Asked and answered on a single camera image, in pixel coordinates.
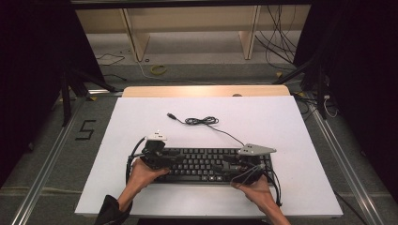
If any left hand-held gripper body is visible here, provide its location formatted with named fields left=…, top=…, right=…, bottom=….
left=139, top=130, right=170, bottom=171

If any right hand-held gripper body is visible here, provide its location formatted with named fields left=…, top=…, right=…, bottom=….
left=231, top=142, right=277, bottom=186

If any black keyboard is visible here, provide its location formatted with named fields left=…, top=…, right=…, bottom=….
left=153, top=147, right=275, bottom=185

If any person's left hand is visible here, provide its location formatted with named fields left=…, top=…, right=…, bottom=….
left=130, top=158, right=170, bottom=190

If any person's right hand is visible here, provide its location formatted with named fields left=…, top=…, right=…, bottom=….
left=231, top=176, right=273, bottom=204

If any person's black sleeve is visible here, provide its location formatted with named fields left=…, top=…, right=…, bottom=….
left=93, top=194, right=134, bottom=225

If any yellow tape roll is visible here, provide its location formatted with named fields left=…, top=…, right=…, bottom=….
left=150, top=64, right=168, bottom=76

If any black metal stand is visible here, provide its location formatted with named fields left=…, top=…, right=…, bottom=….
left=60, top=62, right=124, bottom=127
left=271, top=51, right=330, bottom=120

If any black curtain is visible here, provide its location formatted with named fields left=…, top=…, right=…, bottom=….
left=293, top=0, right=398, bottom=201
left=0, top=0, right=106, bottom=188

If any left hand-held gripper cable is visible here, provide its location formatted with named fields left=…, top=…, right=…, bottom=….
left=125, top=136, right=148, bottom=186

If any hand-held gripper cable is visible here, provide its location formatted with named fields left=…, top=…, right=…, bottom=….
left=231, top=164, right=283, bottom=208
left=125, top=136, right=148, bottom=186

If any black keyboard cable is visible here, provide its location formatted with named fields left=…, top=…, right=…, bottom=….
left=166, top=112, right=247, bottom=148

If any right hand-held gripper cable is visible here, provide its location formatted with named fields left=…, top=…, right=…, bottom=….
left=231, top=164, right=283, bottom=208

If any aluminium floor rail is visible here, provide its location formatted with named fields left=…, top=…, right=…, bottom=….
left=307, top=93, right=387, bottom=225
left=11, top=96, right=89, bottom=225

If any thin black floor cable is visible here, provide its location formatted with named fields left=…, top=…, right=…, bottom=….
left=97, top=52, right=126, bottom=67

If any bundle of black floor cables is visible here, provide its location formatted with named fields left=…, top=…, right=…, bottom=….
left=254, top=4, right=299, bottom=70

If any beige wooden desk frame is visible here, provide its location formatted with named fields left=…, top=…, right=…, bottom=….
left=71, top=0, right=312, bottom=62

